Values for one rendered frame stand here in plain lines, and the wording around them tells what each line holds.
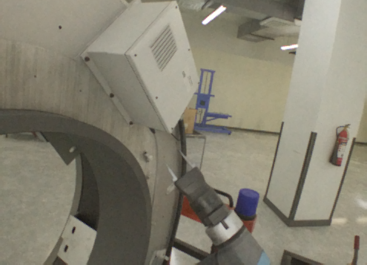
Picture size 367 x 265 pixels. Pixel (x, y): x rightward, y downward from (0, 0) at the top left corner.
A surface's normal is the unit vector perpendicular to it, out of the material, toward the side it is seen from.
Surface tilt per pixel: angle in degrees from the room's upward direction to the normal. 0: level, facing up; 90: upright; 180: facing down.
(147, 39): 90
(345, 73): 90
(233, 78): 90
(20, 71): 90
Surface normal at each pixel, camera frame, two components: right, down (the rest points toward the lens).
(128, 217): -0.50, 0.21
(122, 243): -0.45, -0.08
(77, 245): -0.39, -0.36
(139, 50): 0.87, 0.22
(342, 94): 0.18, 0.21
